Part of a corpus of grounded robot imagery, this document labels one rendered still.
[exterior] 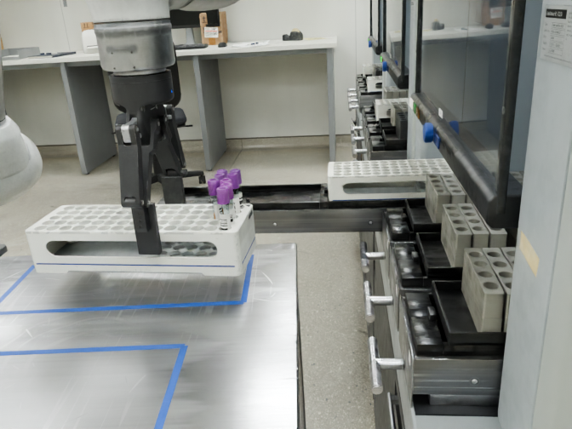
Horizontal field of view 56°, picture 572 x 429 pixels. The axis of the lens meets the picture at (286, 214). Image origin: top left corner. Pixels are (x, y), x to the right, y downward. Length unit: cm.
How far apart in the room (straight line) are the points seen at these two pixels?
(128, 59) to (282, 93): 397
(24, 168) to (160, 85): 73
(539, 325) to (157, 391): 36
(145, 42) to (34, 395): 40
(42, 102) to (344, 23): 270
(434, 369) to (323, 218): 48
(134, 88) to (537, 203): 45
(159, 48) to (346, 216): 52
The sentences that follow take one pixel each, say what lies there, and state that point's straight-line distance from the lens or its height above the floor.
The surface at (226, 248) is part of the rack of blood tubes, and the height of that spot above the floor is 89.
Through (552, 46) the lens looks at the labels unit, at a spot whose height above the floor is 113.
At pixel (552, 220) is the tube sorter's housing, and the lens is 46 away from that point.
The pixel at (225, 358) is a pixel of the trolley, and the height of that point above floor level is 82.
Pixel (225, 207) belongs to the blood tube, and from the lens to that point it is 67.
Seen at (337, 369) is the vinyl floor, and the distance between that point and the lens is 191.
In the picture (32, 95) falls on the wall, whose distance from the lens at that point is 531.
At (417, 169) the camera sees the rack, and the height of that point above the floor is 86.
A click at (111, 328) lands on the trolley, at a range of 70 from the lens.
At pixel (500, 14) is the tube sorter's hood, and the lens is 57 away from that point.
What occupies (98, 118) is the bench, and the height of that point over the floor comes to 37.
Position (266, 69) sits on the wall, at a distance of 459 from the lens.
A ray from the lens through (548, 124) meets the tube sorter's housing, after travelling 47.
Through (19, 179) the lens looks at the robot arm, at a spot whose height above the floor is 84.
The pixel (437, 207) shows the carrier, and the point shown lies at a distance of 89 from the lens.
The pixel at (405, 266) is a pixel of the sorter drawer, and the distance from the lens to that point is 79.
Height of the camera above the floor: 118
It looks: 22 degrees down
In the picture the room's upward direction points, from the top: 4 degrees counter-clockwise
